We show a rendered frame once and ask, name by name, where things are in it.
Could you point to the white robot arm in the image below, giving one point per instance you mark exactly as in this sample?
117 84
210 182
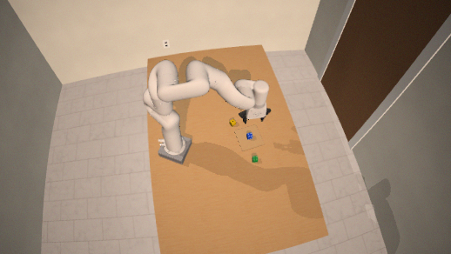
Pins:
163 88

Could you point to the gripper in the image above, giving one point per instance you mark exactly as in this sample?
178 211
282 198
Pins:
255 113

